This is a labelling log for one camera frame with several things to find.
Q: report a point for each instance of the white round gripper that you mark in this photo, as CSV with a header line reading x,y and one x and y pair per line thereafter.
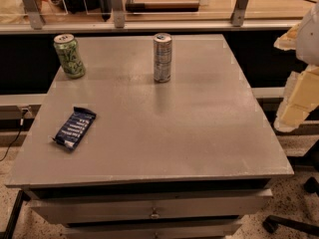
x,y
308,39

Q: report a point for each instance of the silver redbull can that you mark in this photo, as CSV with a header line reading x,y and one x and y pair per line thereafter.
x,y
162,57

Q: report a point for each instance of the green soda can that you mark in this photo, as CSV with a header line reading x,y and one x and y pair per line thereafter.
x,y
66,47

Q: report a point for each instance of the blue rxbar blueberry bar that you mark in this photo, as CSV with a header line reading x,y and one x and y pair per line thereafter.
x,y
74,128

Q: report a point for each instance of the grey drawer cabinet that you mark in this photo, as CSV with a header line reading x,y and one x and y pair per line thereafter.
x,y
203,130

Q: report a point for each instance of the upper drawer with knob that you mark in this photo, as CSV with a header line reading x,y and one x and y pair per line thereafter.
x,y
151,206

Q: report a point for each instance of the drawer with knob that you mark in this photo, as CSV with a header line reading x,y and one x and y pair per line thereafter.
x,y
151,206
195,229

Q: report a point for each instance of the lower drawer with knob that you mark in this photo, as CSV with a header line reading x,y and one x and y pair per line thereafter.
x,y
195,229

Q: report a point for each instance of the metal railing with posts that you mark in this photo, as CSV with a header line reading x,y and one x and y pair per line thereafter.
x,y
216,15

